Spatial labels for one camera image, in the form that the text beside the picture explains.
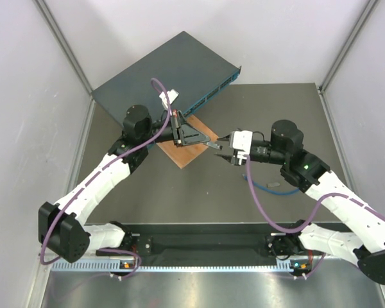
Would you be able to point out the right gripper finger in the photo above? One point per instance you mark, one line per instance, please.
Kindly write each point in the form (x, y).
(225, 138)
(225, 157)

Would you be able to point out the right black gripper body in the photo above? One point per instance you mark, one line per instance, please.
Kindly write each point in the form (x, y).
(264, 153)

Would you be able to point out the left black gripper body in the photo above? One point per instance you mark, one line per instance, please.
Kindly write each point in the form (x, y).
(167, 134)

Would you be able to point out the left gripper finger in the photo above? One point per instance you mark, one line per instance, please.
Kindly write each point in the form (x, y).
(201, 126)
(191, 136)

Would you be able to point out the silver transceiver plug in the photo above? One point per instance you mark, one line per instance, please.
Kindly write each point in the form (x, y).
(214, 145)

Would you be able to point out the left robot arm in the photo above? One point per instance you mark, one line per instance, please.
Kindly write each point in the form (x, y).
(62, 225)

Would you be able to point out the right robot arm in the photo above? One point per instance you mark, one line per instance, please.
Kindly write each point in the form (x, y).
(341, 223)

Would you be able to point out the wooden board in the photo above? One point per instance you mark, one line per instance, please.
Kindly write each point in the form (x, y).
(182, 156)

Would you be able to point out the grey table mat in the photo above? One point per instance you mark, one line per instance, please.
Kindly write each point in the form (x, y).
(209, 189)

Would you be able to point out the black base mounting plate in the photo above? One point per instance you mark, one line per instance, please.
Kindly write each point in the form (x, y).
(204, 245)

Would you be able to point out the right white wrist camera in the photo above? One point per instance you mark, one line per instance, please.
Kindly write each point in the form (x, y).
(240, 142)

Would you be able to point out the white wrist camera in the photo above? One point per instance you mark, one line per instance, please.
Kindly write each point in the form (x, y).
(168, 98)
(240, 142)

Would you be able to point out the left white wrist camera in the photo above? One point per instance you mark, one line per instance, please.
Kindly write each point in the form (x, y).
(168, 98)

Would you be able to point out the blue-grey network switch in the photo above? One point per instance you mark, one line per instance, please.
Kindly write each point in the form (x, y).
(183, 63)

